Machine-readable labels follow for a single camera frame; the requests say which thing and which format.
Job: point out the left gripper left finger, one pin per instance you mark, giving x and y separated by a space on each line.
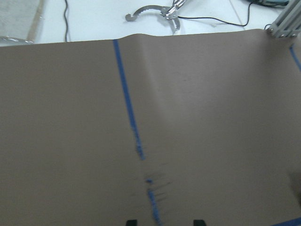
131 222

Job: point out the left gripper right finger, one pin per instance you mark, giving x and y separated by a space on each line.
198 222

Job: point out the white reacher stick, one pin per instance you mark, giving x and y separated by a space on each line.
169 13

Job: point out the aluminium camera post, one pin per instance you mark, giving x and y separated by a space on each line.
288 23

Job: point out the clear plastic bag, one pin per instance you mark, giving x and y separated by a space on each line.
20 21

